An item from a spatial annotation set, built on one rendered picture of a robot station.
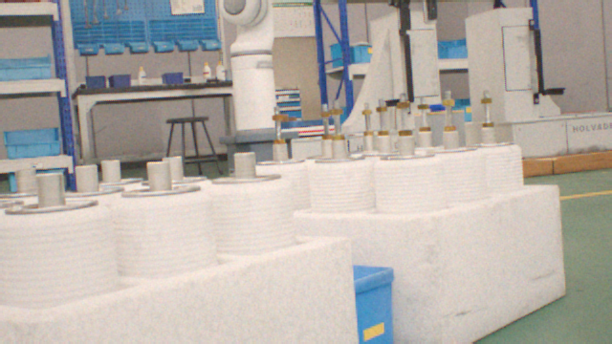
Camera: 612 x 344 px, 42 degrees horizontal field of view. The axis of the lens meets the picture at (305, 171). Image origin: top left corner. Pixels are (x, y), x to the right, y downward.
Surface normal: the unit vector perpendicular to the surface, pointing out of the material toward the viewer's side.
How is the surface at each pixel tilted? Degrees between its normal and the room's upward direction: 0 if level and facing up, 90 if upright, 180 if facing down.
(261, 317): 90
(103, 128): 90
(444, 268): 90
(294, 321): 90
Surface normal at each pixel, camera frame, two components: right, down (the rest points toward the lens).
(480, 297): 0.76, -0.03
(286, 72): 0.34, 0.02
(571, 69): -0.94, 0.09
